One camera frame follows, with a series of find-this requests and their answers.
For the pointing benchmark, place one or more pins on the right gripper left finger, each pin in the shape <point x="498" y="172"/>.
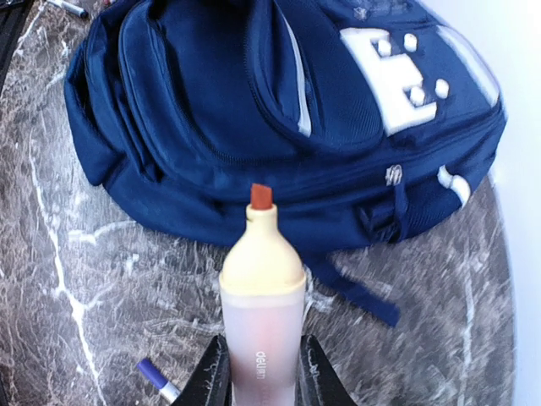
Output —
<point x="210" y="383"/>

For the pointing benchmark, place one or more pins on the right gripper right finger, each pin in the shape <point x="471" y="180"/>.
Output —
<point x="317" y="383"/>

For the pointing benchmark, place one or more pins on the pink highlighter pen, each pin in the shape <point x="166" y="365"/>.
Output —
<point x="262" y="286"/>

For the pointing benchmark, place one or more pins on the navy blue backpack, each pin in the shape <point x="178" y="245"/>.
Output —
<point x="372" y="121"/>

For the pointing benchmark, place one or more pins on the blue capped white marker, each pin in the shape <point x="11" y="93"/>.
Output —
<point x="165" y="387"/>

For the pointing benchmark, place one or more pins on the black capped white marker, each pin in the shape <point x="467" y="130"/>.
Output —
<point x="70" y="8"/>

